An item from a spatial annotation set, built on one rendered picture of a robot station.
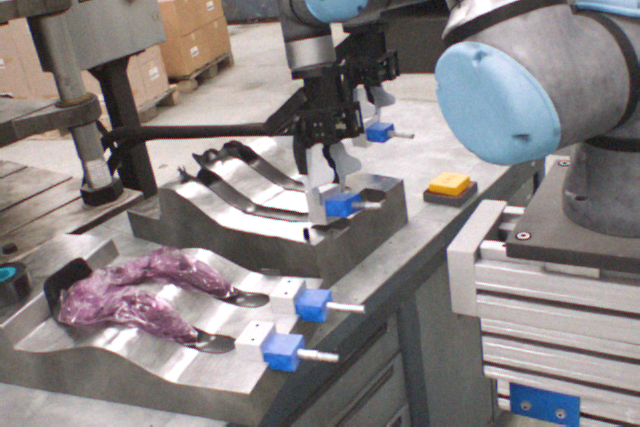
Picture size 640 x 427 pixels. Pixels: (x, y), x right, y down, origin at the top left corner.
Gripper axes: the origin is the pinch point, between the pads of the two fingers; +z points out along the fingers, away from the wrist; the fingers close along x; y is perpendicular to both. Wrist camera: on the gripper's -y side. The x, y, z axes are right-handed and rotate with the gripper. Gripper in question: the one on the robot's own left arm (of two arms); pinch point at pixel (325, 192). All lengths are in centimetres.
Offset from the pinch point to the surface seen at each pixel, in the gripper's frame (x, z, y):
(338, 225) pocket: 3.3, 6.7, -1.5
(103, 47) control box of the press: 18, -31, -81
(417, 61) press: 355, 6, -208
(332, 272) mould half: -2.6, 12.7, 0.6
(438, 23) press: 355, -18, -186
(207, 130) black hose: 26, -7, -57
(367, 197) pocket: 14.0, 5.0, -2.9
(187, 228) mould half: -6.2, 5.4, -29.8
